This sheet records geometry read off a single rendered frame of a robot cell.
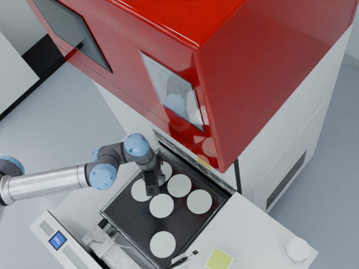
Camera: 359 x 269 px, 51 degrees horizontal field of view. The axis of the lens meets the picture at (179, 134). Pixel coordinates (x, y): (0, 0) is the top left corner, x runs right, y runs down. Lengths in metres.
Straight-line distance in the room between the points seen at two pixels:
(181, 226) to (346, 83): 1.80
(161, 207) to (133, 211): 0.12
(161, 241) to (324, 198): 1.28
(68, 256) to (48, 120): 1.74
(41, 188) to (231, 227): 0.66
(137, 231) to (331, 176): 1.42
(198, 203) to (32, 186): 0.63
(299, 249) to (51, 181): 0.80
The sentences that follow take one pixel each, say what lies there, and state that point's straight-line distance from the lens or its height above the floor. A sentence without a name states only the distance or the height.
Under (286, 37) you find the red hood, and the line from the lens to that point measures 1.03.
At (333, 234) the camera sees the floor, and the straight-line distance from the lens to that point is 2.44.
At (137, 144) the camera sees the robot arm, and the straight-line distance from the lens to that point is 1.25.
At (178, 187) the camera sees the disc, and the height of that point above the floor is 0.90.
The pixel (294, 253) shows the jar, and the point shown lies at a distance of 1.30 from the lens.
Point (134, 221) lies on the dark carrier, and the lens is 1.56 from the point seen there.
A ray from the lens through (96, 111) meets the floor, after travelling 3.00.
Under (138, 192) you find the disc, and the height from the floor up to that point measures 0.90.
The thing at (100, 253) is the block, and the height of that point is 0.91.
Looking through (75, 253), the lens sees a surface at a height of 0.96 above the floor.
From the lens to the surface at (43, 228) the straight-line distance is 1.64.
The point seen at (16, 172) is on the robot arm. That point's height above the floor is 1.23.
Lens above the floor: 2.33
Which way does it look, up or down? 60 degrees down
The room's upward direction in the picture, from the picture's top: 21 degrees counter-clockwise
